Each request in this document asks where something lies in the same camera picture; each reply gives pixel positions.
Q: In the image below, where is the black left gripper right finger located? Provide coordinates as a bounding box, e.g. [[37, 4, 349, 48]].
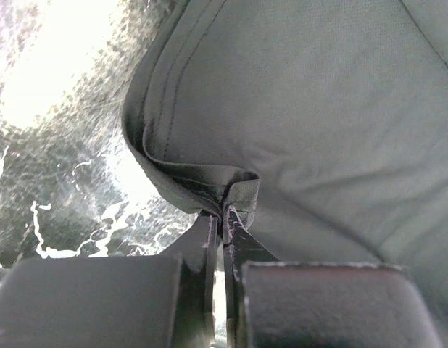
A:
[[222, 207, 443, 347]]

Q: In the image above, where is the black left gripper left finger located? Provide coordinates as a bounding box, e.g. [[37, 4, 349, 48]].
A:
[[0, 214, 219, 347]]

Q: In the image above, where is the black t shirt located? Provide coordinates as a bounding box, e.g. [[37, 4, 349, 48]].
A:
[[122, 1, 448, 346]]

